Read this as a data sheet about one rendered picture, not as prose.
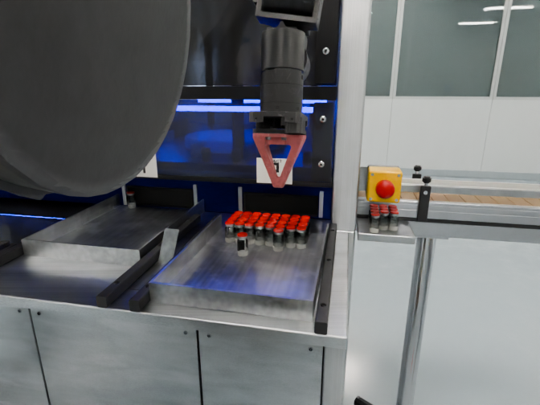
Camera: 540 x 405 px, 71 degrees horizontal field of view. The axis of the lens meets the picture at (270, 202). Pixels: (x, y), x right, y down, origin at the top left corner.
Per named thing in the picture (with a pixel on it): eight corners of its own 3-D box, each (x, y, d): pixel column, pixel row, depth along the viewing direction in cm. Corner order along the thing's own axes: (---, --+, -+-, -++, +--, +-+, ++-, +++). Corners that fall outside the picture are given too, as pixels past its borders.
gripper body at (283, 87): (307, 130, 56) (309, 78, 55) (300, 127, 46) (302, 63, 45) (264, 128, 58) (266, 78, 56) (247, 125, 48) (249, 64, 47)
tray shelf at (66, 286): (104, 210, 111) (103, 204, 111) (348, 227, 98) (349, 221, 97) (-63, 296, 66) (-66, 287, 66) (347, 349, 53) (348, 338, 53)
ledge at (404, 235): (356, 220, 103) (357, 214, 103) (406, 223, 101) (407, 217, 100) (357, 240, 90) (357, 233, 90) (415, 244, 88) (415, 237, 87)
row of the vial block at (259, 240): (227, 239, 86) (226, 219, 84) (306, 246, 82) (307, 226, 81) (223, 243, 83) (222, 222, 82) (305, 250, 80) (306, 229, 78)
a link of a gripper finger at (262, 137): (305, 185, 57) (308, 121, 56) (300, 190, 50) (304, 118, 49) (261, 182, 59) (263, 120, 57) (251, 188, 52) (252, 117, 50)
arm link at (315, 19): (256, -32, 48) (325, -25, 47) (272, 2, 59) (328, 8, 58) (242, 67, 50) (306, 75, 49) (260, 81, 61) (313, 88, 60)
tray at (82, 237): (118, 205, 110) (117, 194, 109) (204, 210, 105) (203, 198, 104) (24, 255, 78) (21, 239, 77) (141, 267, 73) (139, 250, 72)
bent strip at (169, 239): (167, 255, 78) (165, 227, 76) (181, 255, 78) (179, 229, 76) (129, 289, 65) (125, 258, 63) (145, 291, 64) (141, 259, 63)
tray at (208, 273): (220, 227, 93) (219, 214, 92) (328, 235, 88) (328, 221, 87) (150, 301, 61) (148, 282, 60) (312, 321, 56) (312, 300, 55)
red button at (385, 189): (374, 194, 86) (375, 177, 85) (392, 195, 86) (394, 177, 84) (375, 199, 83) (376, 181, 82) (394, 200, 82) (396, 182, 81)
